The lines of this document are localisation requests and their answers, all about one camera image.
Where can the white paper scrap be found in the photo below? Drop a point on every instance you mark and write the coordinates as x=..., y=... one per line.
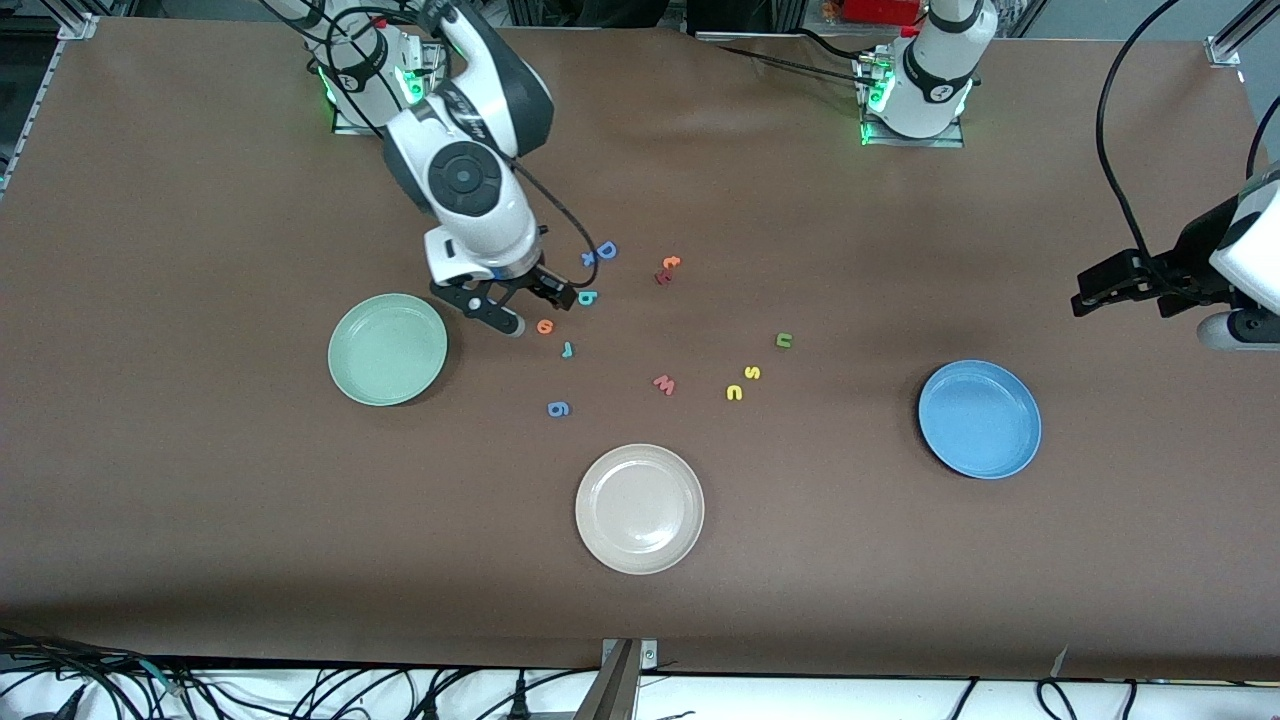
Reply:
x=1058, y=662

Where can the beige plate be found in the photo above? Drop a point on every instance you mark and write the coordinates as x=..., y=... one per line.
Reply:
x=640, y=509

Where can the metal clamp bracket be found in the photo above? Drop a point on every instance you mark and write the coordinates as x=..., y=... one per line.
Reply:
x=615, y=690

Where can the blue plate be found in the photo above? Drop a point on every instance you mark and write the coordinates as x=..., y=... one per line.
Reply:
x=980, y=419

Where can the pale green plate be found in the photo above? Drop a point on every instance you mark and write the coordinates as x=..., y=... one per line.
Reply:
x=388, y=349

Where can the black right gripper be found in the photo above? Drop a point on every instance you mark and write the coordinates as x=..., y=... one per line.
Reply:
x=527, y=278

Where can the aluminium side rail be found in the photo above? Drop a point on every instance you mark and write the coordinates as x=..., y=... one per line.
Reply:
x=25, y=120

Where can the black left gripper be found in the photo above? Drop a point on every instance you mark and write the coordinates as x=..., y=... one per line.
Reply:
x=1190, y=258

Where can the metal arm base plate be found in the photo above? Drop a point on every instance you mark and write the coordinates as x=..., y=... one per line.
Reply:
x=950, y=142
x=345, y=127

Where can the red box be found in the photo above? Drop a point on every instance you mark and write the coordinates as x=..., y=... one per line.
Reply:
x=880, y=10

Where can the blue foam letter D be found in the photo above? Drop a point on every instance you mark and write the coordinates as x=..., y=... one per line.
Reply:
x=606, y=250

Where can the pink foam letter w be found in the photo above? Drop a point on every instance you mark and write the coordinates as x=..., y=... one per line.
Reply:
x=665, y=384

